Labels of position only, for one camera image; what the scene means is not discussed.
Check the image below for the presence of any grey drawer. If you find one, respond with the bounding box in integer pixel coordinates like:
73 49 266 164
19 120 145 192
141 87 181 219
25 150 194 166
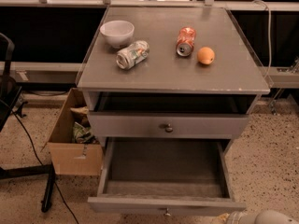
88 112 249 139
88 138 246 217

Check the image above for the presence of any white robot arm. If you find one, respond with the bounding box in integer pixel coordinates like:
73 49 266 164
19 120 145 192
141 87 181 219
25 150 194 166
210 210 299 224

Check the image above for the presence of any grey top drawer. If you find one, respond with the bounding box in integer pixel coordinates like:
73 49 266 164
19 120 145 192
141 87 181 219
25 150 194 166
88 112 249 139

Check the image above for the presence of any grey drawer cabinet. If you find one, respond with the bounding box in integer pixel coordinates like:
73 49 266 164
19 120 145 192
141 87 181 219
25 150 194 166
76 6 271 142

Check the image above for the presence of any cardboard box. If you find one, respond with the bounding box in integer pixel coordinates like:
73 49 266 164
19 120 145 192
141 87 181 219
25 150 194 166
47 89 103 175

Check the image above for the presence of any green snack bag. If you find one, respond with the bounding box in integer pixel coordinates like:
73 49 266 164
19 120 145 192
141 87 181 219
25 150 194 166
72 122 95 144

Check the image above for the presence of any orange fruit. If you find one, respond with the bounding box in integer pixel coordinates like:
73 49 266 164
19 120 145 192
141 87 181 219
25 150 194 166
197 47 215 65

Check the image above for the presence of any crumpled brown bag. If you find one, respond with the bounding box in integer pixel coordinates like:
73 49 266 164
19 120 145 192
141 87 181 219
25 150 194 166
70 106 89 127

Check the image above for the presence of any crushed green white can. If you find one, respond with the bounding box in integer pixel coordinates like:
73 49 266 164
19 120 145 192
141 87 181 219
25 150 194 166
116 40 150 70

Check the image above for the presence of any orange soda can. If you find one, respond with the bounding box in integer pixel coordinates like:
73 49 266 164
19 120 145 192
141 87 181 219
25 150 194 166
176 27 196 57

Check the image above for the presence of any white ceramic bowl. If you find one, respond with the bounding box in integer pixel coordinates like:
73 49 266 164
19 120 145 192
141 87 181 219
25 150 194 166
100 21 135 49

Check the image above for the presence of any black cable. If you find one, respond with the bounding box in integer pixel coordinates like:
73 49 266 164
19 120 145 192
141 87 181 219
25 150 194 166
0 98 80 224

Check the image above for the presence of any white cable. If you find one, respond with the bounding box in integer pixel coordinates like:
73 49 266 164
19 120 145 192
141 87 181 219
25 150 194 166
251 0 273 79

